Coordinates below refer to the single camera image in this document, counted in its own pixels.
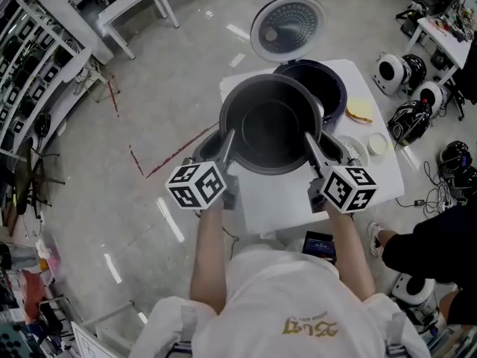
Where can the person's left forearm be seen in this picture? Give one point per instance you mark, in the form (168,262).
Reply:
(212,252)

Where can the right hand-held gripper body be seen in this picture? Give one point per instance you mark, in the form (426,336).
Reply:
(346,188)

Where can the black power adapter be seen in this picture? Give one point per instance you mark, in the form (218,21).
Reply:
(418,202)

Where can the dark pot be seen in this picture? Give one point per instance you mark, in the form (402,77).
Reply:
(268,125)

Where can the white side table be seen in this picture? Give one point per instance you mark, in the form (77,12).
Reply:
(130,9)

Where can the yellow sponge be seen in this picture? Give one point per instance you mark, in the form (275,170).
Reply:
(359,109)

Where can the small white bowl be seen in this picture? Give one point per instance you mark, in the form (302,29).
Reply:
(378,144)

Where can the white cluttered desk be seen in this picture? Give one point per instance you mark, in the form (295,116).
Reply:
(443,39)

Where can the group of dark helmets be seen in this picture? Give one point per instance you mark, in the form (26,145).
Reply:
(26,73)

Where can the person's white shirt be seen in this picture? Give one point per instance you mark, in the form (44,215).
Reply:
(283,304)

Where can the white helmet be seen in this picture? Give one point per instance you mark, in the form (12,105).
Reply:
(413,289)
(389,74)
(430,97)

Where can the navy rice cooker white lid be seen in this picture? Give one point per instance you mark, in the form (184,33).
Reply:
(290,24)

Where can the person's right forearm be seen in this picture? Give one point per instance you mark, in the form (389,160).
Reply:
(350,252)

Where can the red cloth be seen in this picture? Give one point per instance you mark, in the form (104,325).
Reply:
(33,293)

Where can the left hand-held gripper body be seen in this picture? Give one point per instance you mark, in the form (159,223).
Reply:
(201,185)

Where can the black helmet with red knob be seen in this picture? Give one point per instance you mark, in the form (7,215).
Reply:
(410,123)

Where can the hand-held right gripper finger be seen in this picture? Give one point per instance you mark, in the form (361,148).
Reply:
(337,151)
(317,155)

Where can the white shelf rack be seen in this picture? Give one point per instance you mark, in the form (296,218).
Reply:
(33,69)

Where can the round perforated steamer plate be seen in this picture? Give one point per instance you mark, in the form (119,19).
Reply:
(358,150)

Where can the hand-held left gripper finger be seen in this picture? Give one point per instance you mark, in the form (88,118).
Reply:
(228,149)
(206,149)

